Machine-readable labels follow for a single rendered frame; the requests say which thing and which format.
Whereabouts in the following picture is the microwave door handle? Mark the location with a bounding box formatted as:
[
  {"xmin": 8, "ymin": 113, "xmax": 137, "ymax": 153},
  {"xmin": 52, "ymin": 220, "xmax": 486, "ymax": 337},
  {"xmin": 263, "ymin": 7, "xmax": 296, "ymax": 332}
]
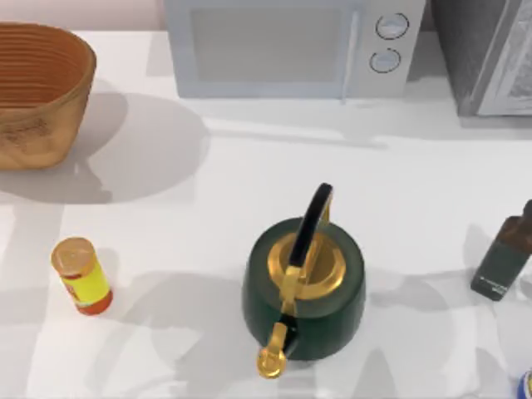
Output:
[{"xmin": 340, "ymin": 10, "xmax": 360, "ymax": 105}]

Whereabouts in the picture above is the dark green bottle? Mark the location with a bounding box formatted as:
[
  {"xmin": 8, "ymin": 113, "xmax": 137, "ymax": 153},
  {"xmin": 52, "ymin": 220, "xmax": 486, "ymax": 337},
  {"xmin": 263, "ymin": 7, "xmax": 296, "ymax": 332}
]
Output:
[{"xmin": 470, "ymin": 199, "xmax": 532, "ymax": 302}]

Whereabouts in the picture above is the green and gold kettle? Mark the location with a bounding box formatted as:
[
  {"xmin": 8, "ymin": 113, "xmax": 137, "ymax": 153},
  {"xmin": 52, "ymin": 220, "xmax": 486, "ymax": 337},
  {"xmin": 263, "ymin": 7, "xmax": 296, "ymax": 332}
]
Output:
[{"xmin": 242, "ymin": 182, "xmax": 367, "ymax": 380}]

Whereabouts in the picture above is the pale microwave oven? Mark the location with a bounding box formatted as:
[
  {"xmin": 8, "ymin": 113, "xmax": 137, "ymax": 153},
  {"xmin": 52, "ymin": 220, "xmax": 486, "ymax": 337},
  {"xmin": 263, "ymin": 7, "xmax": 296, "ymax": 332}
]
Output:
[{"xmin": 163, "ymin": 0, "xmax": 427, "ymax": 101}]

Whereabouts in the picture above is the microwave knob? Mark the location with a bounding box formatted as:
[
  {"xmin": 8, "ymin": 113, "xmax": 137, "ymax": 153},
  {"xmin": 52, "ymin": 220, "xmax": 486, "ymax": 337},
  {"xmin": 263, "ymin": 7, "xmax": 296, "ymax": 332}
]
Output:
[
  {"xmin": 375, "ymin": 12, "xmax": 411, "ymax": 42},
  {"xmin": 369, "ymin": 47, "xmax": 402, "ymax": 75}
]

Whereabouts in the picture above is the yellow and red can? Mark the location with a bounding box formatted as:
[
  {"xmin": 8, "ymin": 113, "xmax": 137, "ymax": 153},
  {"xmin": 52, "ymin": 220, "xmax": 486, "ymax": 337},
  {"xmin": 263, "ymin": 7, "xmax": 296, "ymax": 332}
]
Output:
[{"xmin": 50, "ymin": 236, "xmax": 114, "ymax": 316}]

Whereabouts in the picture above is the brown woven basket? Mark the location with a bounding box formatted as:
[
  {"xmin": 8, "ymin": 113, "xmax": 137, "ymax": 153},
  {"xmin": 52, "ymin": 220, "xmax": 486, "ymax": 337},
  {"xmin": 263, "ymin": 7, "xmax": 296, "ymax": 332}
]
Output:
[{"xmin": 0, "ymin": 22, "xmax": 97, "ymax": 171}]

